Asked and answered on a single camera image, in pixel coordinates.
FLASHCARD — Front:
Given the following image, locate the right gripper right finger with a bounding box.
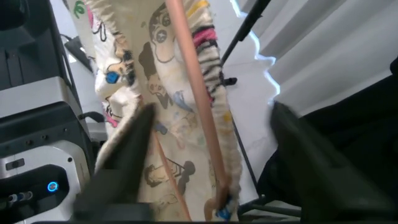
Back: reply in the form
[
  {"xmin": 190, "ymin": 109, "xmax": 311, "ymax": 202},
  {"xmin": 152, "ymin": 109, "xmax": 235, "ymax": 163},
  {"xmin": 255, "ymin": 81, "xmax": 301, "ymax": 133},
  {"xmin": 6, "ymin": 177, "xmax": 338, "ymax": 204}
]
[{"xmin": 269, "ymin": 101, "xmax": 396, "ymax": 223}]

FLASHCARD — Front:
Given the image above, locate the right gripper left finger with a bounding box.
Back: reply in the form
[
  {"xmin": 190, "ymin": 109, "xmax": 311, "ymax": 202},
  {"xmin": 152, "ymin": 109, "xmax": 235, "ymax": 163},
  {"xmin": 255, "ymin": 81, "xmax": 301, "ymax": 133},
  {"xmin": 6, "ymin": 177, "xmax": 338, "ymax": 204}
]
[{"xmin": 73, "ymin": 104, "xmax": 156, "ymax": 223}]

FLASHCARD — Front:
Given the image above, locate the black garment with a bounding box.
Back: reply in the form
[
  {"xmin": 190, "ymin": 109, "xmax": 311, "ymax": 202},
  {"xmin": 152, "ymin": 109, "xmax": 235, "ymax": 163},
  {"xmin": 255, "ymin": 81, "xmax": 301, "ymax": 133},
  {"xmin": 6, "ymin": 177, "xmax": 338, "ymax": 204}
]
[{"xmin": 256, "ymin": 57, "xmax": 398, "ymax": 209}]

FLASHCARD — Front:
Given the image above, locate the cream printed garment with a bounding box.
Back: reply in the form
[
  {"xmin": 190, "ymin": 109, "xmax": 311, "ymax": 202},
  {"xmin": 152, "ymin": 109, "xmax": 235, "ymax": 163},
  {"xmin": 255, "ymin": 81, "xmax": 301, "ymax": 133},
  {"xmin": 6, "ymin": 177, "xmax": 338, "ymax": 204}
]
[{"xmin": 67, "ymin": 0, "xmax": 243, "ymax": 222}]

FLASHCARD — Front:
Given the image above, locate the pink clothes hanger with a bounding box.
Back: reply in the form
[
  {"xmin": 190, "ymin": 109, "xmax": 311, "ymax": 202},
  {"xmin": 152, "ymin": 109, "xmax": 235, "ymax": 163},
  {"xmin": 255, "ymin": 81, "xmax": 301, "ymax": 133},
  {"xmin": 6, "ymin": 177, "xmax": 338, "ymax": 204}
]
[{"xmin": 152, "ymin": 0, "xmax": 231, "ymax": 222}]

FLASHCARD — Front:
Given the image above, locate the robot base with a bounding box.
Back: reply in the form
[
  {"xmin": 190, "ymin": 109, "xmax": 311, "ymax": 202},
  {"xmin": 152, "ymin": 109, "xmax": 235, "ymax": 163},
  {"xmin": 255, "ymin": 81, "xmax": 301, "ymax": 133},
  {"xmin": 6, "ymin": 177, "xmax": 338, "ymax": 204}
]
[{"xmin": 0, "ymin": 0, "xmax": 108, "ymax": 224}]

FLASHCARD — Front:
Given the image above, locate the black clothes rack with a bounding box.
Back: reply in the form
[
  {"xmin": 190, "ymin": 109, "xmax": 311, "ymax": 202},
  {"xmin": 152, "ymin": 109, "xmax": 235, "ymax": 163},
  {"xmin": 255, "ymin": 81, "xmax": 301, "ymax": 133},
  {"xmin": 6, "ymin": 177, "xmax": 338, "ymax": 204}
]
[{"xmin": 220, "ymin": 0, "xmax": 303, "ymax": 218}]

